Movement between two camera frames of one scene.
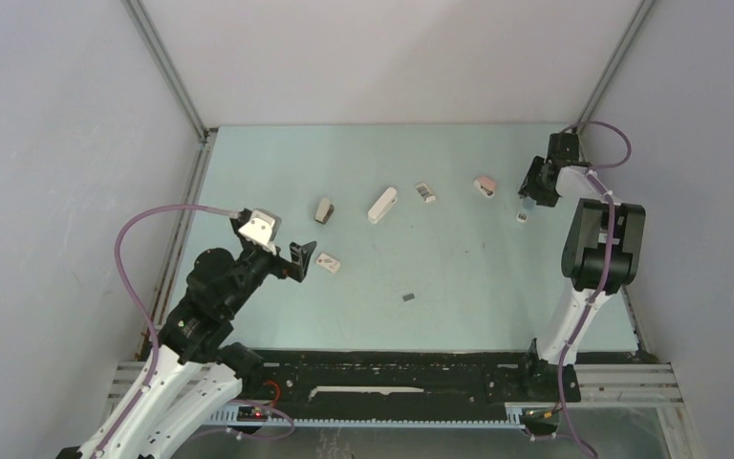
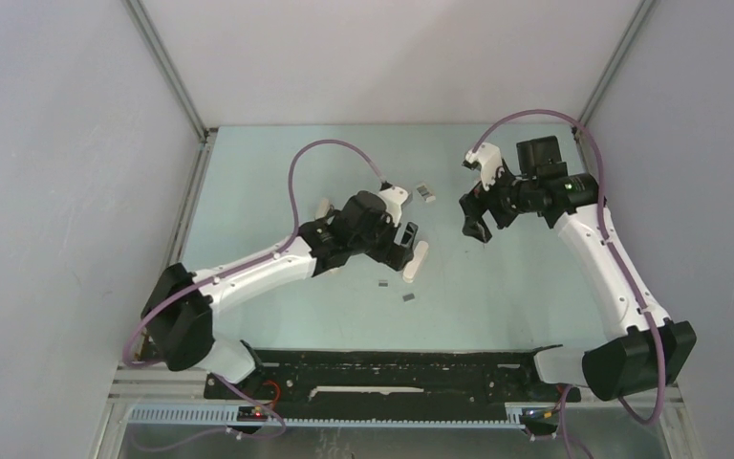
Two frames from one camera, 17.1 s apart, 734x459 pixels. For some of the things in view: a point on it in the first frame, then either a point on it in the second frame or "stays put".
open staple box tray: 425,192 stays put
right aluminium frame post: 628,39 stays put
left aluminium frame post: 145,26 stays put
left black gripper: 298,265 -> 393,254
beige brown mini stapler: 324,210 stays put
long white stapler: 382,205 -> 420,249
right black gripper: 529,185 -> 477,202
